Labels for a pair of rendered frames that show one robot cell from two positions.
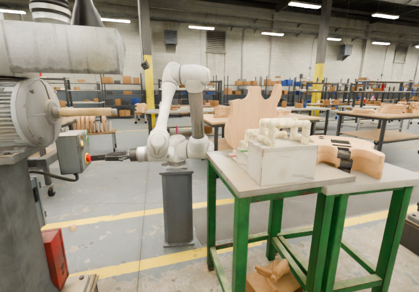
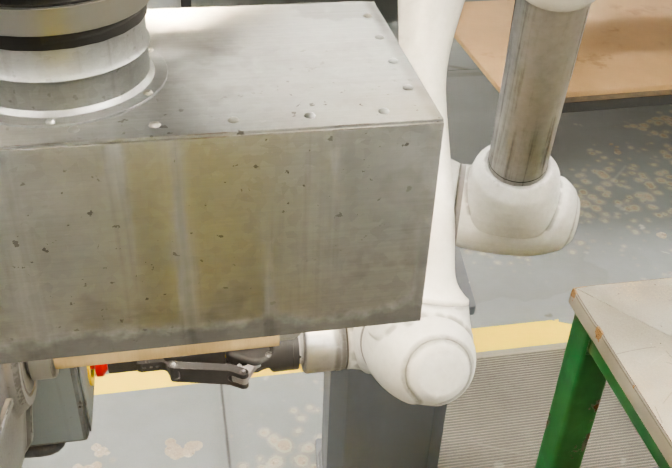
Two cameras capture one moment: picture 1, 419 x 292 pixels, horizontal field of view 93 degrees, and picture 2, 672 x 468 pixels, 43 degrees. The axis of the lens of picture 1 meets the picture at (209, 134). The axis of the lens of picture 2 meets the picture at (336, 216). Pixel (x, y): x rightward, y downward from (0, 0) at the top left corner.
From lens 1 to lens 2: 60 cm
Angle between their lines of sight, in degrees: 23
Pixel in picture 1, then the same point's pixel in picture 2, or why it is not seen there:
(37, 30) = (25, 184)
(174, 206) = (378, 417)
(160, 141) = (452, 375)
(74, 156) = (57, 389)
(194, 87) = not seen: outside the picture
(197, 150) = (506, 231)
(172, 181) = not seen: hidden behind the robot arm
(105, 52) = (368, 237)
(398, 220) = not seen: outside the picture
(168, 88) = (436, 4)
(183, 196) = not seen: hidden behind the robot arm
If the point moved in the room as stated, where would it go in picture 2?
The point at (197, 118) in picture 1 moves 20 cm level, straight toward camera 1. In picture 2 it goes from (539, 110) to (567, 181)
